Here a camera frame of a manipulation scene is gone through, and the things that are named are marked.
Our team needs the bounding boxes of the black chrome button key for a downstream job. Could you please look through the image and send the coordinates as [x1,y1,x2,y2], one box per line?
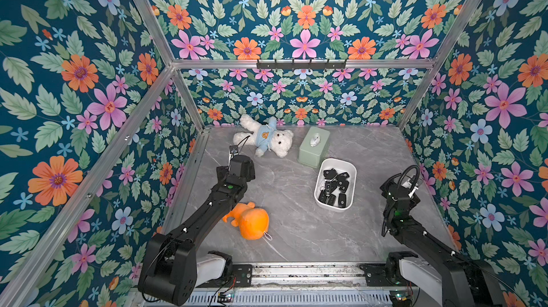
[328,194,337,206]

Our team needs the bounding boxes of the orange plush toy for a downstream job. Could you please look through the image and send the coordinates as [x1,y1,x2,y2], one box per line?
[222,202,270,241]

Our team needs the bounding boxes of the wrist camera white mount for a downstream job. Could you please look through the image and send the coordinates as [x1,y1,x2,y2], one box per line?
[229,145,240,158]
[404,181,420,198]

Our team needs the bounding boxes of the black VW key front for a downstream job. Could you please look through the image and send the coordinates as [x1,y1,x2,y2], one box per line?
[323,168,338,181]

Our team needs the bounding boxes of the white storage box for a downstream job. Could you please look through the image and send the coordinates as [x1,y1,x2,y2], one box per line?
[313,158,357,213]

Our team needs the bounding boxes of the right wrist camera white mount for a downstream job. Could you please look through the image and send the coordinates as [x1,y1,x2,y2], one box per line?
[404,181,420,198]

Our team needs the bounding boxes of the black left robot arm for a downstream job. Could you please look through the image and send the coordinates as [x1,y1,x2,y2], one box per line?
[138,155,255,306]

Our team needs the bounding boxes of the green tissue box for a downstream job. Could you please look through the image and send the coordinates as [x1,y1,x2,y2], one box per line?
[298,127,331,168]

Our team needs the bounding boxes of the white teddy bear blue shirt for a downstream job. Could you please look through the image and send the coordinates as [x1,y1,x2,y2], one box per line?
[233,114,294,158]

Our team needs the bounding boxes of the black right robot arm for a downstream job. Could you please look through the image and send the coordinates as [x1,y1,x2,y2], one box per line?
[380,174,506,306]

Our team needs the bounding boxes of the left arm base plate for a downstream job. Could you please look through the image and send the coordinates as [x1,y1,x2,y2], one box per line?
[199,264,253,288]

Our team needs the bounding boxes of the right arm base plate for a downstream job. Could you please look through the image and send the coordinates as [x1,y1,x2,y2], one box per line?
[358,264,414,287]

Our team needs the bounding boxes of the aluminium front rail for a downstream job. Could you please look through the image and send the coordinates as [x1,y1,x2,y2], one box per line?
[132,260,485,291]

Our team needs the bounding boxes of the black slim Porsche key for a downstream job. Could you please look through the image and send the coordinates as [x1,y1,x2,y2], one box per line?
[323,180,337,194]

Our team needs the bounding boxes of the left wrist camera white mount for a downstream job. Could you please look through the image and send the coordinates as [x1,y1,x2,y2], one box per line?
[229,145,240,158]

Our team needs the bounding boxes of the black vw key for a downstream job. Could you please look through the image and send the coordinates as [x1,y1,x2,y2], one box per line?
[336,172,350,181]
[323,168,338,181]

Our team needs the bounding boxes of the black hook rail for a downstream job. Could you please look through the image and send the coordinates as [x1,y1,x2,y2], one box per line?
[255,59,347,71]

